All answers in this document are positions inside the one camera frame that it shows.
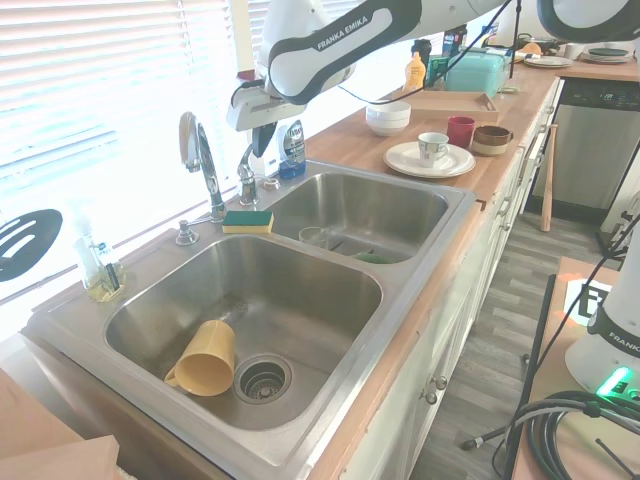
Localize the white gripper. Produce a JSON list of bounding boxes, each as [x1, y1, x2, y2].
[[225, 82, 297, 159]]

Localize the chrome faucet handle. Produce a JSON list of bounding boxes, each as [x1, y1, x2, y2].
[[235, 144, 263, 208]]

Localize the chrome gooseneck faucet spout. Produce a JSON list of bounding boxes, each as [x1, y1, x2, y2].
[[178, 110, 228, 224]]

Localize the blue Dawn dish soap bottle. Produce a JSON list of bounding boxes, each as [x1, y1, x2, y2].
[[276, 119, 308, 181]]

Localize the yellow green sponge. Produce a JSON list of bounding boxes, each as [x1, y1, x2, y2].
[[221, 209, 276, 236]]

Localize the clear drinking glass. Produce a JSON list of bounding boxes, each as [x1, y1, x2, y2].
[[298, 225, 338, 249]]

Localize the white bowl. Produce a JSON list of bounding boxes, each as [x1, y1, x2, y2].
[[365, 100, 413, 124], [366, 118, 412, 138]]

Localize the chrome soap dispenser pump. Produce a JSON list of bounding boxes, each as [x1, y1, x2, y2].
[[174, 218, 199, 247]]

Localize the yellow mustard bottle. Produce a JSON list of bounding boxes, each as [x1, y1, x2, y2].
[[403, 50, 428, 92]]

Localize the white patterned teacup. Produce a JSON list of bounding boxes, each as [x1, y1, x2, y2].
[[416, 131, 450, 169]]

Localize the wide white window blind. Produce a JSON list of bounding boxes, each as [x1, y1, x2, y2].
[[0, 0, 237, 302]]

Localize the green carton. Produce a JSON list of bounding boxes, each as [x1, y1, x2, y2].
[[428, 54, 452, 82]]

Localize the wooden serving tray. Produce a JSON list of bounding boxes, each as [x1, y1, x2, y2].
[[366, 88, 501, 124]]

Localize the large white dinner plate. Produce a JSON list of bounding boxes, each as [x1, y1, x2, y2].
[[382, 140, 477, 179]]

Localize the red mug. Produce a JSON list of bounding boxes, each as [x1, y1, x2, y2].
[[445, 115, 477, 148]]

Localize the clear bottle yellow liquid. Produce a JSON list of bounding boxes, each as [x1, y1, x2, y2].
[[69, 199, 127, 304]]

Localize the stainless steel double sink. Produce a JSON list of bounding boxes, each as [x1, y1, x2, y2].
[[24, 158, 479, 469]]

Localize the teal storage box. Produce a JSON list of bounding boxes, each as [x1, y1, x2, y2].
[[445, 51, 513, 97]]

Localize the brown ceramic mug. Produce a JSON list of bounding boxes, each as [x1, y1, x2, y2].
[[471, 124, 516, 158]]

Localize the yellow mug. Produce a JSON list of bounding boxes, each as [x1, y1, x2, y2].
[[164, 319, 237, 398]]

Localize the drain strainer beside mug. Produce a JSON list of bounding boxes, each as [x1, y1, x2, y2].
[[233, 353, 294, 403]]

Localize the black slotted spatula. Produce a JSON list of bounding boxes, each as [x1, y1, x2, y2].
[[0, 208, 65, 284]]

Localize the white paper towel roll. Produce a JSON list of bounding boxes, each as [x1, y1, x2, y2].
[[491, 0, 522, 49]]

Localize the wooden baseball bat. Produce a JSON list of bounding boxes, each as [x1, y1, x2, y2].
[[539, 121, 561, 233]]

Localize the white plate with food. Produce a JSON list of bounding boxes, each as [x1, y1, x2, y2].
[[521, 53, 574, 69]]

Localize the stainless steel dishwasher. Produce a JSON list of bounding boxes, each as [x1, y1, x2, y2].
[[530, 76, 640, 212]]

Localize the stack of grey plates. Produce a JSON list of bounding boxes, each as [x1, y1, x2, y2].
[[579, 46, 632, 66]]

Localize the black stand pole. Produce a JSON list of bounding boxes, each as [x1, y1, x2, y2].
[[519, 273, 558, 452]]

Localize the black white marker tag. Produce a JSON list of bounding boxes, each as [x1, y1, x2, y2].
[[561, 279, 614, 329]]

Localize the brown cardboard sheet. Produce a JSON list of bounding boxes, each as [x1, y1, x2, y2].
[[0, 366, 122, 480]]

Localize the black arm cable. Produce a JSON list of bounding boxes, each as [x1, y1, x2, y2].
[[336, 0, 522, 105]]

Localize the black camera tripod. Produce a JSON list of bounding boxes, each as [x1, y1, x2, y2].
[[596, 196, 640, 262]]

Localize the coiled grey cable bundle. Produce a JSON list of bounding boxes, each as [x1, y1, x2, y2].
[[492, 389, 640, 480]]

